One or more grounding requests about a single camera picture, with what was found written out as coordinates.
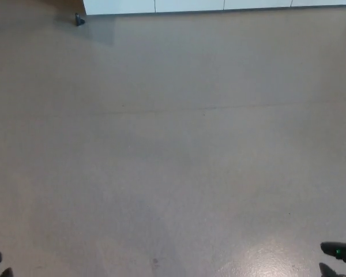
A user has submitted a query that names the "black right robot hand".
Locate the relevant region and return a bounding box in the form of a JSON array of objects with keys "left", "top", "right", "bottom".
[{"left": 318, "top": 241, "right": 346, "bottom": 277}]

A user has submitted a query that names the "white locker door 2D04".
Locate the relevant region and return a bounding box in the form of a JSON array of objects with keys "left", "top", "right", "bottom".
[{"left": 85, "top": 0, "right": 156, "bottom": 15}]

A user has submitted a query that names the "white locker door 2D08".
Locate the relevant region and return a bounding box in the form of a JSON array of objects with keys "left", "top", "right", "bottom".
[{"left": 155, "top": 0, "right": 225, "bottom": 13}]

